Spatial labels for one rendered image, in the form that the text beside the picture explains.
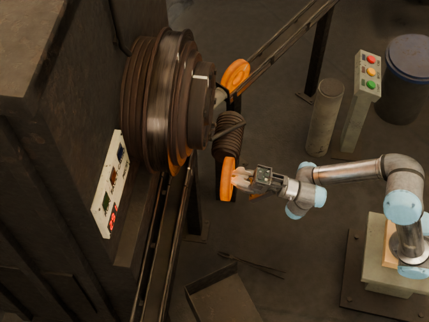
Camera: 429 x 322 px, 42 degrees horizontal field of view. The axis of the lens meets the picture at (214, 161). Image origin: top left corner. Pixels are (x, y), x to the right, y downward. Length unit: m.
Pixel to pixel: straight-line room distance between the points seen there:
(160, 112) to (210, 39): 1.98
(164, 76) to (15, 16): 0.54
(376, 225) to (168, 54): 1.33
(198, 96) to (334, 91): 1.10
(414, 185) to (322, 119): 0.96
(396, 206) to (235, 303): 0.65
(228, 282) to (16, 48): 1.22
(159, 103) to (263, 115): 1.63
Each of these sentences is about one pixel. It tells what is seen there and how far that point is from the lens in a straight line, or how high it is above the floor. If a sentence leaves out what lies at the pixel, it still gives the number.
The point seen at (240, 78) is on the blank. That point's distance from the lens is 2.43.
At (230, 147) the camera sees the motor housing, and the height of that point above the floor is 0.53.
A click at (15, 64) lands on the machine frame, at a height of 1.76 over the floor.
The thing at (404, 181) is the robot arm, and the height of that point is 0.97.
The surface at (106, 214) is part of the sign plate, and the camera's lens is 1.57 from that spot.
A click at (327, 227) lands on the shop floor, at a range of 2.84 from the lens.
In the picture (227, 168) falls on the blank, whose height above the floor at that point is 0.90.
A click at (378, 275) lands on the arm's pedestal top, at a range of 2.47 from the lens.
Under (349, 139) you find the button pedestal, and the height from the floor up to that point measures 0.13.
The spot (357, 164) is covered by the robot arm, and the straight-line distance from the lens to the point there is 2.03.
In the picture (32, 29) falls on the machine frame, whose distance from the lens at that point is 1.17.
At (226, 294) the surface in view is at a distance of 2.03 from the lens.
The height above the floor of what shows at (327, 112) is 0.40.
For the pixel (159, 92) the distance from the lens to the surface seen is 1.59.
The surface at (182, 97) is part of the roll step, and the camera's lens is 1.63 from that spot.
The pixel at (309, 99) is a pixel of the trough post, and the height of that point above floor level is 0.01.
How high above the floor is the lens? 2.53
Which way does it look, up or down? 58 degrees down
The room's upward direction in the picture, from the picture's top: 2 degrees counter-clockwise
